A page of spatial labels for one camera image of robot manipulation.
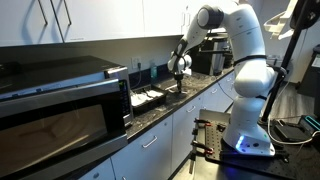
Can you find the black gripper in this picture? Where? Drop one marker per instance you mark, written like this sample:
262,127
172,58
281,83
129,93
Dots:
179,76

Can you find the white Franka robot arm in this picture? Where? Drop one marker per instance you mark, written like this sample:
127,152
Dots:
250,83

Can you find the white plastic knife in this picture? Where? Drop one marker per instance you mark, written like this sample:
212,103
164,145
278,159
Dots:
171,87

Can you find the white plastic utensil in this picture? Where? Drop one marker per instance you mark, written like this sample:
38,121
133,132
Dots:
138,99
156,93

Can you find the green soap bottle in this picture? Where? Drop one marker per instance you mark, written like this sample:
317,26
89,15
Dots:
153,71

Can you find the black cutlery tray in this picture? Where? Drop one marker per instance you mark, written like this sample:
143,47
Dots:
150,105

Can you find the black silver coffee machine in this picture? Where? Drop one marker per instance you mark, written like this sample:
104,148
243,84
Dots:
213,60

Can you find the orange black clamp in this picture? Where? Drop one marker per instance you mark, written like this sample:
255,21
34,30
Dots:
208,150
206,124

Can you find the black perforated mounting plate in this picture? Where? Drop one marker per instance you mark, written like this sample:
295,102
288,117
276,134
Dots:
213,140

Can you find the white lower cabinets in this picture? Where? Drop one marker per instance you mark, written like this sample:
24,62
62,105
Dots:
146,160

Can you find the white cabinets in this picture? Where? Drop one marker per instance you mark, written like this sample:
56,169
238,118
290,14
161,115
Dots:
146,160
100,16

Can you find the white upper cabinets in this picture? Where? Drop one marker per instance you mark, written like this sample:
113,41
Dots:
100,16

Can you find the white plastic rack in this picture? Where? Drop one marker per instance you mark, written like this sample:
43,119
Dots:
280,25

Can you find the black floor box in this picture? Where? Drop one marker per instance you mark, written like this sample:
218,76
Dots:
291,131

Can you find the round cabinet knob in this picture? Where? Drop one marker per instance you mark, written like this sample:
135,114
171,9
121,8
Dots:
96,175

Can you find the stainless black microwave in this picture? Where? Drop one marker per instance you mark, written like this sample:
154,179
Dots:
60,116

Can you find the black bin white label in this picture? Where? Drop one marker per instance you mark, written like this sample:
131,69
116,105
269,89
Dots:
308,80

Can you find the teal edged black device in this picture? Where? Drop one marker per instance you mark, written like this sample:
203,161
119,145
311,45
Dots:
311,123

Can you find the white wall outlet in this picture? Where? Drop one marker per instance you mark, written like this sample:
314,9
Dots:
136,61

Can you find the black camera stand pole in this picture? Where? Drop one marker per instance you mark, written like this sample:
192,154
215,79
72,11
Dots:
293,43

